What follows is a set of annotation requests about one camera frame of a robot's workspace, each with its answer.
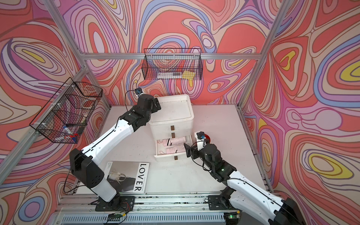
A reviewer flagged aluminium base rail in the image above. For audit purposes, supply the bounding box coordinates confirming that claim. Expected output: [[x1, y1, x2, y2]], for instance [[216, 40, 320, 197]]
[[47, 192, 290, 225]]

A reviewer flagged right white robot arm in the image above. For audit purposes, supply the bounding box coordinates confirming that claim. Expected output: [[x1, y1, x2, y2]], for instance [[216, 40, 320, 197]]
[[184, 141, 306, 225]]

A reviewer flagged white three-drawer cabinet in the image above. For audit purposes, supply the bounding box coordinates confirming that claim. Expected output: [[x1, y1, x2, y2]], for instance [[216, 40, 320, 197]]
[[149, 94, 194, 162]]

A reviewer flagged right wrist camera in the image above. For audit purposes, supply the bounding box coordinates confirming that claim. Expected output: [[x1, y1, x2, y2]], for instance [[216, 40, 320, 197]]
[[195, 131, 206, 151]]

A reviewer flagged LOVER magazine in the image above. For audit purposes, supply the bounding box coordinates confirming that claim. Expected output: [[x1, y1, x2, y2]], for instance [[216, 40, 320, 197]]
[[105, 161, 150, 194]]

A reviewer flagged blue marker in basket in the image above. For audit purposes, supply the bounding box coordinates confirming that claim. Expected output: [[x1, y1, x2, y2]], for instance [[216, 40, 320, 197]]
[[62, 126, 73, 135]]

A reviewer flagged black wire basket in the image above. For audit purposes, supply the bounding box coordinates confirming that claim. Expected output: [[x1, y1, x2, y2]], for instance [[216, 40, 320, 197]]
[[142, 47, 203, 81], [30, 78, 103, 144]]

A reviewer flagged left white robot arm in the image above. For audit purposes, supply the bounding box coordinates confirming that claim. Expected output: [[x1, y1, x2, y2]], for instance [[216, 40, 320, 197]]
[[69, 94, 161, 203]]

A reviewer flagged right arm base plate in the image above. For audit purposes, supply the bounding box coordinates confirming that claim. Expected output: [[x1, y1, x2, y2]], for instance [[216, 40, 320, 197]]
[[204, 195, 242, 212]]

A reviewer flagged pink umbrella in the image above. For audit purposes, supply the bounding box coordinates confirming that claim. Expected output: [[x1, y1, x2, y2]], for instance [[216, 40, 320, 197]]
[[159, 145, 186, 155], [157, 137, 186, 147]]

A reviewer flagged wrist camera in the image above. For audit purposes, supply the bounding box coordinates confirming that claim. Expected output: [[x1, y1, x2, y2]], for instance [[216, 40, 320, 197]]
[[195, 131, 206, 151], [135, 88, 143, 96]]

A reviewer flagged black wire basket back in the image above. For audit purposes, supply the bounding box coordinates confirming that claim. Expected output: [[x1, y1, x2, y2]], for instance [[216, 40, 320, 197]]
[[142, 47, 203, 81]]

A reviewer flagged red marker in basket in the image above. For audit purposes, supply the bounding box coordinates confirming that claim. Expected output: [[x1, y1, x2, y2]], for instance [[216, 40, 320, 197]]
[[64, 134, 78, 142]]

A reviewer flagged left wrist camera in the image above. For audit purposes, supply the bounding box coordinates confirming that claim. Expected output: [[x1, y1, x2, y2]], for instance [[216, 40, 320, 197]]
[[135, 88, 143, 96]]

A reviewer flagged clear box in basket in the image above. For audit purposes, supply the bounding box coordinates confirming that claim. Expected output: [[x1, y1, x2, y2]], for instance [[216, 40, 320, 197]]
[[156, 72, 182, 79]]

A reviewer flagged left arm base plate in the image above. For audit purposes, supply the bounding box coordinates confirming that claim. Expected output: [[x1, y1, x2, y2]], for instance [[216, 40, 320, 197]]
[[95, 196, 135, 212]]

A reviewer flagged black wire basket left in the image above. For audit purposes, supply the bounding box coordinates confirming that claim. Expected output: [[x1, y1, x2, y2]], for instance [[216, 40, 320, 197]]
[[30, 78, 103, 144]]

